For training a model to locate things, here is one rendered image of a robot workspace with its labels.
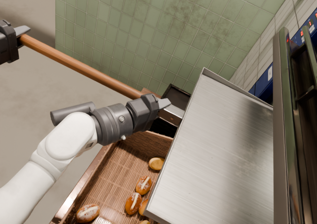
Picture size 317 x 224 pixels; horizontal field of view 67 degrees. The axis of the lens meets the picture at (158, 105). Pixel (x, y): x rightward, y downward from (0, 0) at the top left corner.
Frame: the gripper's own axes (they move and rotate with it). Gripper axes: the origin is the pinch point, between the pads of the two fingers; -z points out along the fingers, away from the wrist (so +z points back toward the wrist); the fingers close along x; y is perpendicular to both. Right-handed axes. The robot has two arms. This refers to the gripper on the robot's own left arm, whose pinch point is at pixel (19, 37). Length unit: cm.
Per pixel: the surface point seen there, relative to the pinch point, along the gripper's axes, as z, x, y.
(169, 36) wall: -123, 45, 8
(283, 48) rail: -24, -23, 64
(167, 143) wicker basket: -32, 44, 51
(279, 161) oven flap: 12, -21, 68
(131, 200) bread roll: -4, 55, 51
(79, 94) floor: -86, 120, -41
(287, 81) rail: -8, -23, 66
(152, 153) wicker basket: -32, 57, 47
